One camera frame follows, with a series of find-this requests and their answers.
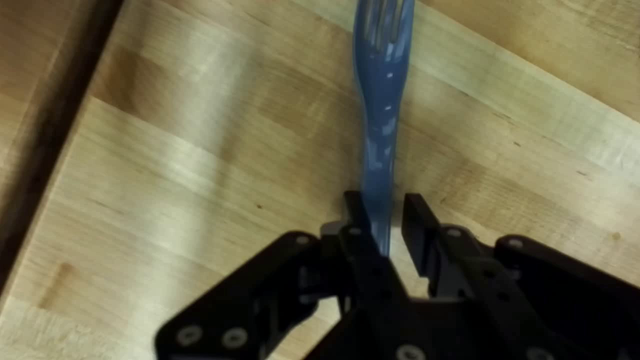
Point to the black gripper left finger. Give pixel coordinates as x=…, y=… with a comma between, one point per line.
x=281, y=287

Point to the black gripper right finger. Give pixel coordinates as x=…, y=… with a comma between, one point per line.
x=532, y=287

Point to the grey fork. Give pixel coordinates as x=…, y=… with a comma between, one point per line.
x=382, y=101

